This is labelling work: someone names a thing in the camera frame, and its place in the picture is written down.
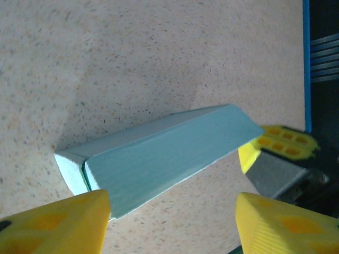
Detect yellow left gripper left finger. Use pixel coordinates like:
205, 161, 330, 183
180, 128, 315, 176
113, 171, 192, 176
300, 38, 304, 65
0, 188, 112, 254

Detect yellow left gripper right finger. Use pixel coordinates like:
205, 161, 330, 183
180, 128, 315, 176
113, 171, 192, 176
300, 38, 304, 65
235, 192, 339, 254

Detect light teal paper box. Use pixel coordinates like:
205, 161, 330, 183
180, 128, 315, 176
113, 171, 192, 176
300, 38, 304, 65
54, 104, 265, 220

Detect blue table edge trim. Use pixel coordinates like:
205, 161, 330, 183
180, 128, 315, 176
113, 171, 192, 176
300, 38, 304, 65
302, 0, 313, 132

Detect blue printed circuit wall panel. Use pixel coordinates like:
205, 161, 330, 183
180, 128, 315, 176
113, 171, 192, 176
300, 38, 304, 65
309, 0, 339, 159

